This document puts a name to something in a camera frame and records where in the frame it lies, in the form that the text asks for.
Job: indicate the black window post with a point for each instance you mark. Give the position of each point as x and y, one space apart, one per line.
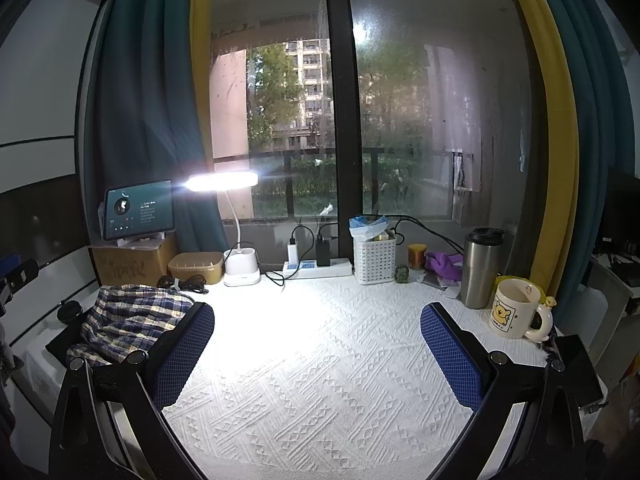
340 85

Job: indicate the black flat device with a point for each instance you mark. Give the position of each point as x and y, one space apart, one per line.
580 370

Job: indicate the purple cloth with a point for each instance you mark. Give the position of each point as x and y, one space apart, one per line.
445 265

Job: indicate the white plastic basket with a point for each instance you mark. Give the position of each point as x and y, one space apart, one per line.
375 260

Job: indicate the steel tumbler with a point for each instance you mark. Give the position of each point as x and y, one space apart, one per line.
477 275

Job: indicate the white side shelf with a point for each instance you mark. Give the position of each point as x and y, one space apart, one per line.
607 310

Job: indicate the small green figure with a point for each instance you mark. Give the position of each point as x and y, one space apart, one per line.
402 274

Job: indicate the white power strip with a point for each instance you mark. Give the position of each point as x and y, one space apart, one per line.
340 267

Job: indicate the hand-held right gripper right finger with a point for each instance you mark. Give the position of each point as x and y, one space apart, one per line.
450 355

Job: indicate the clear plastic bag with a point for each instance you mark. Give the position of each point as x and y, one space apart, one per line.
367 225

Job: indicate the tan lidded container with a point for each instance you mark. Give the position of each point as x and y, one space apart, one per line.
195 267

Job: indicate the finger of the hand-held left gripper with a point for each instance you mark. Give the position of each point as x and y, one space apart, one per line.
22 276
9 263

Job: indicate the black monitor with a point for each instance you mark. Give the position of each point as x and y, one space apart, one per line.
622 210

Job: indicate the cream cartoon mug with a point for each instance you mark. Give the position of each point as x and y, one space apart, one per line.
510 310

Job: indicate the teal curtain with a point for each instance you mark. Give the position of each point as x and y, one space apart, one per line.
590 135
145 85

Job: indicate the black cloth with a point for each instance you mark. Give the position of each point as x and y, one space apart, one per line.
60 347

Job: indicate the balcony railing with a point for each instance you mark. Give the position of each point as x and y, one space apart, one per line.
290 185

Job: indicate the blue yellow plaid shirt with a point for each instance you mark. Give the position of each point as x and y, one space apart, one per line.
130 320

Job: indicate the orange jar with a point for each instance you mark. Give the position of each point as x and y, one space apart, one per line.
417 257

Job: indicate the yellow curtain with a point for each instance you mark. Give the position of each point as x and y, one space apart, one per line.
550 135
200 60

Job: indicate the tablet with teal screen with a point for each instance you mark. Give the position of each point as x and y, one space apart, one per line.
140 210

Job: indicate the black round object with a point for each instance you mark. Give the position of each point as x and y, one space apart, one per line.
70 311

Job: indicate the white textured tablecloth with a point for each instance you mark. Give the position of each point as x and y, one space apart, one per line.
325 360

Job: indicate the black charger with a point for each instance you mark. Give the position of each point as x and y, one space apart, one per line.
325 252

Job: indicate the white desk lamp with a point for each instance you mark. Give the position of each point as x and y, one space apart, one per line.
242 272

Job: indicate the white charger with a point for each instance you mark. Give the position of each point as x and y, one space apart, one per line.
293 252

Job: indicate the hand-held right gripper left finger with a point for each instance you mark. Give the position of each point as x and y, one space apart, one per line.
185 355

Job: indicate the cardboard box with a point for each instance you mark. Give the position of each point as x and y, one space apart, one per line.
130 265

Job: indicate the white papers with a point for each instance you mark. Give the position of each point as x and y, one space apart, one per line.
452 290

